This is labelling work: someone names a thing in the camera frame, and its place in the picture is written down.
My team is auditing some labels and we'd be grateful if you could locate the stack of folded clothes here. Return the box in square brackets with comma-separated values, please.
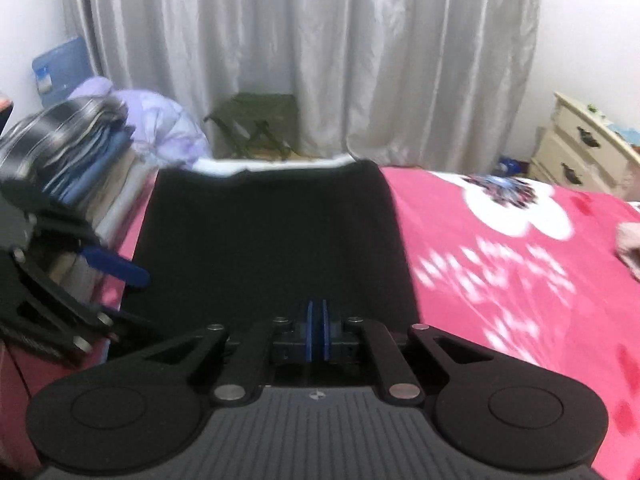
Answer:
[0, 96, 162, 308]

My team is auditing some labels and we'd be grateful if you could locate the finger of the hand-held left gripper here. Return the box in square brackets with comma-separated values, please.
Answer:
[34, 214, 151, 289]
[14, 254, 157, 355]

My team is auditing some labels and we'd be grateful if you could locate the lilac padded garment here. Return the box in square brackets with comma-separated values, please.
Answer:
[69, 76, 212, 169]

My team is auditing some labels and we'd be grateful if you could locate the green folding stool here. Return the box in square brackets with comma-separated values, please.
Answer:
[203, 92, 302, 162]

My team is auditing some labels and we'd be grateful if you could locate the grey curtain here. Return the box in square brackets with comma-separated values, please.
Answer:
[60, 0, 544, 172]

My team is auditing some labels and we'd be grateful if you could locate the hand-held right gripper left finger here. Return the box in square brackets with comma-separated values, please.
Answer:
[142, 300, 317, 407]

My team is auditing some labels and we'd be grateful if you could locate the beige checked knit sweater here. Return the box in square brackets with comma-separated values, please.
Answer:
[614, 219, 640, 282]

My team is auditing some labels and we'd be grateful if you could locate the cream dresser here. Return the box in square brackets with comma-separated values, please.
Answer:
[529, 91, 640, 202]

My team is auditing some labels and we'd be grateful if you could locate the black garment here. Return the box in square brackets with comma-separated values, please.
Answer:
[120, 160, 422, 343]

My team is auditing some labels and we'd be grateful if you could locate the pink floral blanket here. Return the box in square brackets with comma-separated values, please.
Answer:
[0, 166, 640, 480]

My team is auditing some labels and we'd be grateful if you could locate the blue plastic box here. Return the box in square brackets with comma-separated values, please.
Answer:
[31, 35, 102, 109]

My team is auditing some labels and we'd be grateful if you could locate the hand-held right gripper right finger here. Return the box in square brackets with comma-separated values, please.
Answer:
[321, 300, 497, 405]

